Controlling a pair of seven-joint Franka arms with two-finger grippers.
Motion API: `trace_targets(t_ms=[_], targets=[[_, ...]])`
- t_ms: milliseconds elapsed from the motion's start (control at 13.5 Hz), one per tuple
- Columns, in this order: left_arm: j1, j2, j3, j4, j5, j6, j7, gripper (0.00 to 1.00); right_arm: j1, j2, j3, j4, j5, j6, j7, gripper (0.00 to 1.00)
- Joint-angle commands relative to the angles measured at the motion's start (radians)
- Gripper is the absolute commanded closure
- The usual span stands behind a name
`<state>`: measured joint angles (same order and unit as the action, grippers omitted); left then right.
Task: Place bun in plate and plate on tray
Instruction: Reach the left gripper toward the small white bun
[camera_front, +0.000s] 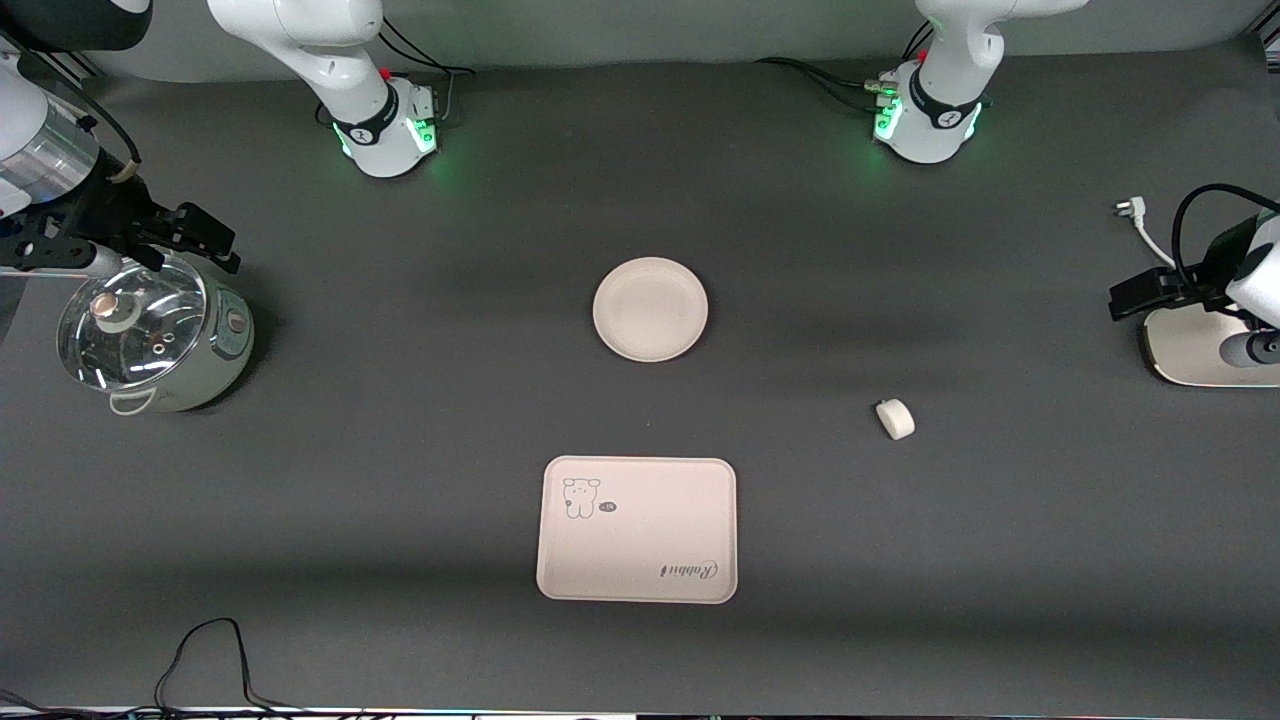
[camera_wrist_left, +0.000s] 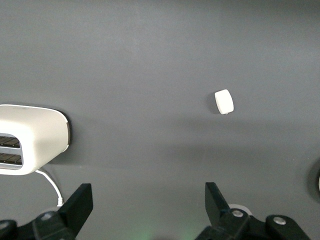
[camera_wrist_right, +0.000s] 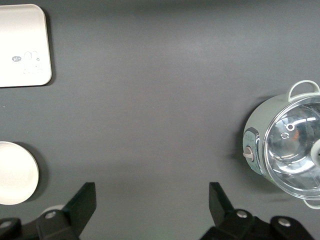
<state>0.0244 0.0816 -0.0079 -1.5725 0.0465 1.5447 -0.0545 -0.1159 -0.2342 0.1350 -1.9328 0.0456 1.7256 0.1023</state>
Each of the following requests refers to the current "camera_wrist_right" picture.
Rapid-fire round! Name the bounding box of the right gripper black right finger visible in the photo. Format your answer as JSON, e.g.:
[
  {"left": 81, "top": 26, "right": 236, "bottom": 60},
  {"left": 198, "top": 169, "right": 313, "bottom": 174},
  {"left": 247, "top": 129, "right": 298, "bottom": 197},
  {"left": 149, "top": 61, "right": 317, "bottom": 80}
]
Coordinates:
[{"left": 201, "top": 181, "right": 261, "bottom": 240}]

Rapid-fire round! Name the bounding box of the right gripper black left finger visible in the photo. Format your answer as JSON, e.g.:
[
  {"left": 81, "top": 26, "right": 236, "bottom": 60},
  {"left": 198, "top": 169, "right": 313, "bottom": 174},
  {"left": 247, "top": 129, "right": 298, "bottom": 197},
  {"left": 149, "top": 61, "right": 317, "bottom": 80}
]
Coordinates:
[{"left": 36, "top": 181, "right": 98, "bottom": 240}]

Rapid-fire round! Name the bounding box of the round beige plate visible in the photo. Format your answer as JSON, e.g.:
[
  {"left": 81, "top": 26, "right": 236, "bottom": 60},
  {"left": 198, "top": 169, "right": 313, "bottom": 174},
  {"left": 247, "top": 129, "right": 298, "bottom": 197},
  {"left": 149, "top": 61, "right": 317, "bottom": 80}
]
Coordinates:
[{"left": 0, "top": 141, "right": 40, "bottom": 206}]

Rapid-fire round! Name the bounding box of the beige tray with rabbit print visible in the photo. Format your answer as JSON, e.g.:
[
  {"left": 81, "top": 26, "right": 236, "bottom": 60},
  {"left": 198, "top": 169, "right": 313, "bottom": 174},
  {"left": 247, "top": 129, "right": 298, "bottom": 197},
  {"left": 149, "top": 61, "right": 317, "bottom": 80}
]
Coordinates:
[{"left": 0, "top": 3, "right": 53, "bottom": 88}]

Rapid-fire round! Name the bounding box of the pale green electric pot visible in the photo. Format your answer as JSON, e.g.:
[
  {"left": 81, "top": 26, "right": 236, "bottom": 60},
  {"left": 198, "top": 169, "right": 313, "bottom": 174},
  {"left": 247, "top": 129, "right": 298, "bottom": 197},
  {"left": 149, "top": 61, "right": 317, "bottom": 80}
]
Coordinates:
[{"left": 242, "top": 79, "right": 320, "bottom": 210}]

